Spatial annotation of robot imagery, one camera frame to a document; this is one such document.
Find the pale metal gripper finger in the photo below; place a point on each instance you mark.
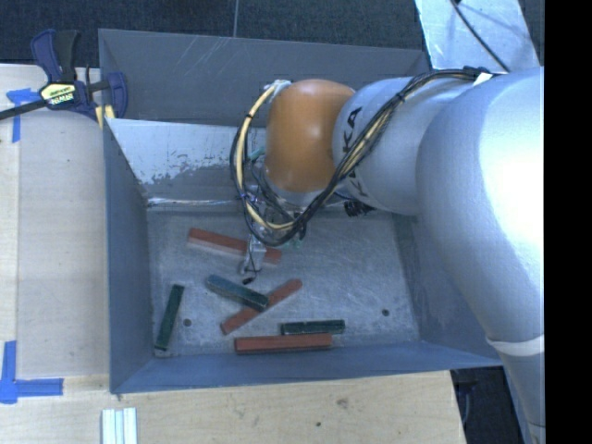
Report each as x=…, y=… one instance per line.
x=245, y=266
x=259, y=251

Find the dark green flat block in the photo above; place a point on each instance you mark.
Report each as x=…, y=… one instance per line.
x=312, y=327
x=169, y=317
x=238, y=292

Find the red-brown flat block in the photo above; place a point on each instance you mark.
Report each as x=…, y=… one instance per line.
x=282, y=292
x=210, y=240
x=282, y=343

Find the grey metal bin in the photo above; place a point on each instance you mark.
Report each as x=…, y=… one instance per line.
x=351, y=275

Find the pale wood flat board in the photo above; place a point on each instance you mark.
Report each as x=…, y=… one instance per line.
x=60, y=248

